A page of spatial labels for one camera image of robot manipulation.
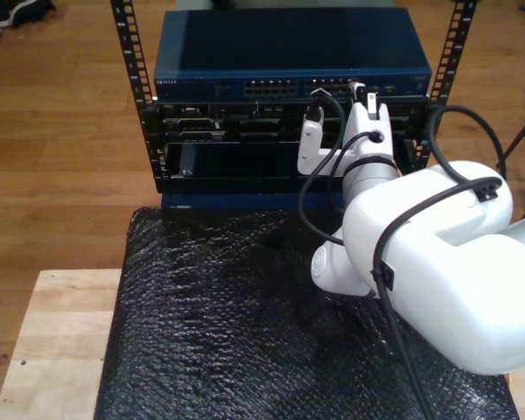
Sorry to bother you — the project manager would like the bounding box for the black sneaker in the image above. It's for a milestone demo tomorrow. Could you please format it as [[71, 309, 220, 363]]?
[[0, 0, 57, 28]]

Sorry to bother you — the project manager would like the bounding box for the blue flat base box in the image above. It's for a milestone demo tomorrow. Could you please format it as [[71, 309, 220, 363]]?
[[160, 192, 347, 210]]

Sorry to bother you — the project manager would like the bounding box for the black open rack frame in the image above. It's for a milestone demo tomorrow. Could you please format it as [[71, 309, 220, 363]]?
[[108, 0, 481, 196]]

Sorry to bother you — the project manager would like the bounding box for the black rack server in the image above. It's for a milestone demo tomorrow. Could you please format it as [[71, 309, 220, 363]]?
[[142, 99, 437, 144]]

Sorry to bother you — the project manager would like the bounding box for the blue network switch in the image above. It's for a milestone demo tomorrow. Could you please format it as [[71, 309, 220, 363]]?
[[153, 6, 433, 102]]

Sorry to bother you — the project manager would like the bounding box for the black bubble mat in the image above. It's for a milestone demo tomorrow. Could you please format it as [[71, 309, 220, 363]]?
[[93, 205, 521, 420]]

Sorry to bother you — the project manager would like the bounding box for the thin black camera cable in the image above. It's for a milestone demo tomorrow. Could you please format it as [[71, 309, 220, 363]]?
[[297, 87, 349, 246]]

